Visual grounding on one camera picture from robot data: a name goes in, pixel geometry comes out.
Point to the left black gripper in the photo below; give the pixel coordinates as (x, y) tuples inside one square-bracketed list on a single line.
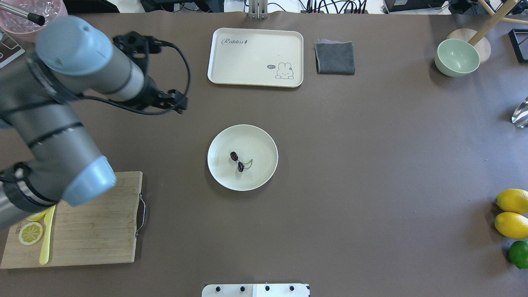
[(151, 94)]

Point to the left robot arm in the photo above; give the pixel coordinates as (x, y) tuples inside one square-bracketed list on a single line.
[(72, 61)]

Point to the cream rabbit tray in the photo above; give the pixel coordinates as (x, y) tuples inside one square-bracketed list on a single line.
[(256, 57)]

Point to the cream round plate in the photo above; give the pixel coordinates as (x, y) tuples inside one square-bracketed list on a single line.
[(249, 142)]

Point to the grey folded cloth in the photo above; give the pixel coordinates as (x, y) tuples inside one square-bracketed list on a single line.
[(334, 57)]

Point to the upper lemon half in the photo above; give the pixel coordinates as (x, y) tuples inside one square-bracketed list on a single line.
[(36, 217)]

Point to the yellow plastic knife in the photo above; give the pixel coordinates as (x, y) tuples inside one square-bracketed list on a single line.
[(45, 249)]

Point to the pink bowl of ice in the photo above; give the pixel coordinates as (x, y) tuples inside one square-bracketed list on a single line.
[(25, 29)]

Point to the lower lemon slice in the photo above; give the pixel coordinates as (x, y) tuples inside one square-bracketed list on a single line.
[(31, 233)]

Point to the green bowl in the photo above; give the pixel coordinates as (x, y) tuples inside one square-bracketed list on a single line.
[(456, 58)]

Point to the wooden stand with base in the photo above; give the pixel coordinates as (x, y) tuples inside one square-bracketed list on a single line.
[(477, 39)]

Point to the metal ice scoop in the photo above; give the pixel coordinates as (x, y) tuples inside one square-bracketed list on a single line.
[(520, 115)]

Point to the upper yellow lemon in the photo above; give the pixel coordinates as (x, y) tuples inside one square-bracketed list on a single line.
[(513, 200)]

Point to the yellow lemon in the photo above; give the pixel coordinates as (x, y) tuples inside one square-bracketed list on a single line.
[(513, 200), (512, 225)]

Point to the lower yellow lemon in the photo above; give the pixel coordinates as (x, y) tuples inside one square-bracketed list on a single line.
[(512, 225)]

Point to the green lime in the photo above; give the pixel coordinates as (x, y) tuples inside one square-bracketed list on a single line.
[(518, 254)]

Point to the aluminium frame post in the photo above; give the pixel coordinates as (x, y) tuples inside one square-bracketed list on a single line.
[(257, 9)]

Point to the metal scoop handle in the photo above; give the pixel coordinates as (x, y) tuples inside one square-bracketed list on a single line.
[(32, 17)]

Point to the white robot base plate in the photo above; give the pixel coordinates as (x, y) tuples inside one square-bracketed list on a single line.
[(257, 290)]

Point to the black picture frame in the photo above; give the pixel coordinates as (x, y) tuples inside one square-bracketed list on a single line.
[(518, 38)]

